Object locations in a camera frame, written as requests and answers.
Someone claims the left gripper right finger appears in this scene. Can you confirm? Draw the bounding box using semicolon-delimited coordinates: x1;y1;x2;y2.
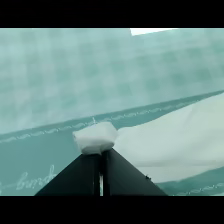
101;148;168;197

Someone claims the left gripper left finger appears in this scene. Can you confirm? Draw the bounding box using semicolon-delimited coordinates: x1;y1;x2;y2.
34;153;102;197

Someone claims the white shirt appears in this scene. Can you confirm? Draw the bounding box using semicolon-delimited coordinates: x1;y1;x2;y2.
72;92;224;185

